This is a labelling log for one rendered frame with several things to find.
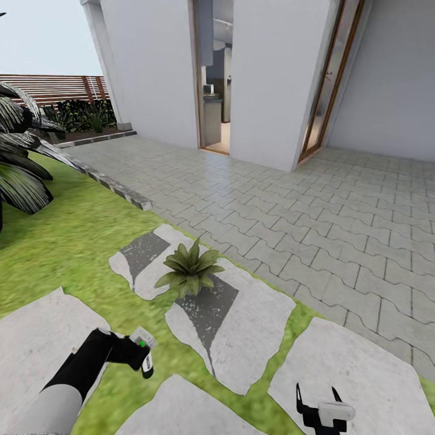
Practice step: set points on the door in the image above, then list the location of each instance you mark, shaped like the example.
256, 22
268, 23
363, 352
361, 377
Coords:
341, 36

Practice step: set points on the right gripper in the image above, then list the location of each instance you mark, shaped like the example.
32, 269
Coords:
311, 419

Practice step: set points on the fixed window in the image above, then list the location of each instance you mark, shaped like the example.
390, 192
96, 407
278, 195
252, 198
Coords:
213, 35

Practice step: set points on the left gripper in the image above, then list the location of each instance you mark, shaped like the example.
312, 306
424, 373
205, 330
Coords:
133, 354

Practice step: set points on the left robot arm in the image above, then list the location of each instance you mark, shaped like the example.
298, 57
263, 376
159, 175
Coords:
54, 411

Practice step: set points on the insectifuge atomizer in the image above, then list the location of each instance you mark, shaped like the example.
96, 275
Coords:
147, 366

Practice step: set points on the pot plant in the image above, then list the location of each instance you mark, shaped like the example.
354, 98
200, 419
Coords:
189, 270

